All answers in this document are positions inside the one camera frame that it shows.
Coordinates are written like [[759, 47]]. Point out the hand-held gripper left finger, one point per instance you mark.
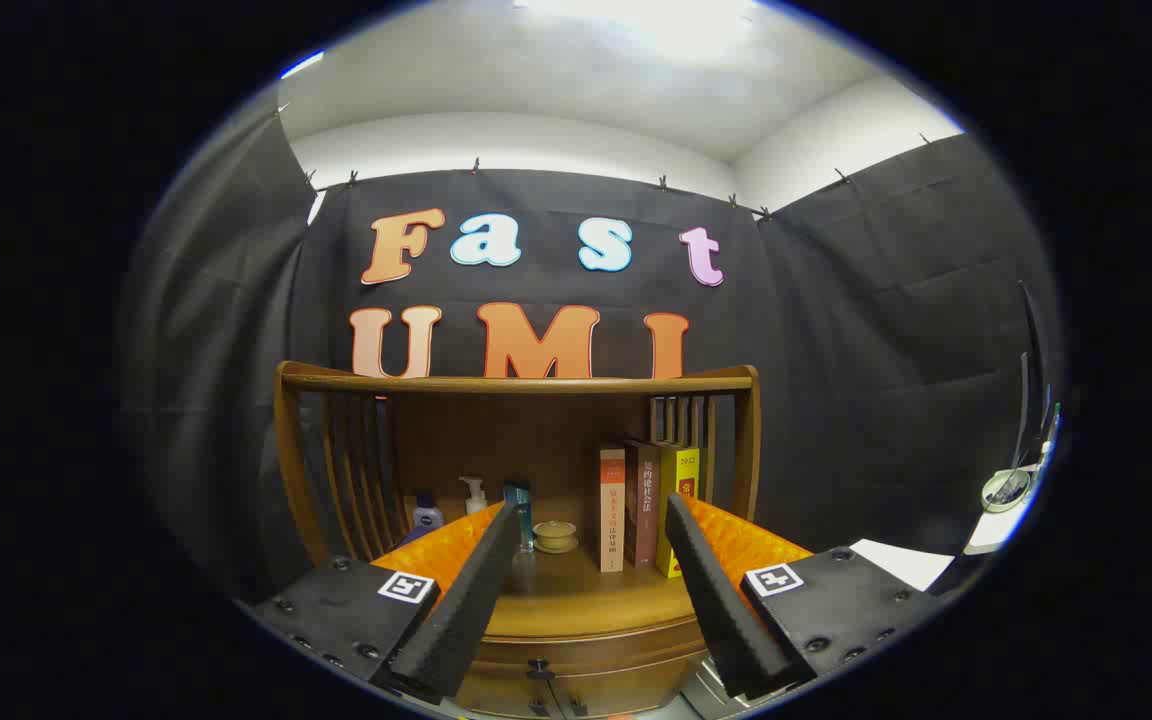
[[466, 610]]

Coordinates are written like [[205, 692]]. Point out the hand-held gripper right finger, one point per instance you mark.
[[726, 610]]

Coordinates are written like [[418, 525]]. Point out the wooden drawer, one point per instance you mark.
[[616, 650]]

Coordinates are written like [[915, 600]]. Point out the wooden countertop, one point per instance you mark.
[[586, 600]]

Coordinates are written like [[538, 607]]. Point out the wooden cabinet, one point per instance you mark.
[[536, 440]]

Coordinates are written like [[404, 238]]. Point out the small white bottle blue cap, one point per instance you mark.
[[427, 513]]

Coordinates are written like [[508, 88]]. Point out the white pump bottle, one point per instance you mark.
[[474, 498]]

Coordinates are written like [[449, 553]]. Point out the tan lidded tea bowl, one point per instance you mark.
[[555, 535]]

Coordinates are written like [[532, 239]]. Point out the blue glass bottle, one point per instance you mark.
[[518, 495]]

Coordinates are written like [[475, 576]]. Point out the yellow book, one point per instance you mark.
[[681, 480]]

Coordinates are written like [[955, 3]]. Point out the brown book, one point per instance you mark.
[[641, 500]]

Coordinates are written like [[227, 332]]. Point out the orange and white book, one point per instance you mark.
[[612, 510]]

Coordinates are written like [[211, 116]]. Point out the white table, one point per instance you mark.
[[901, 562]]

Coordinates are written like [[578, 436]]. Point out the white desk lamp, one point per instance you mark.
[[1006, 492]]

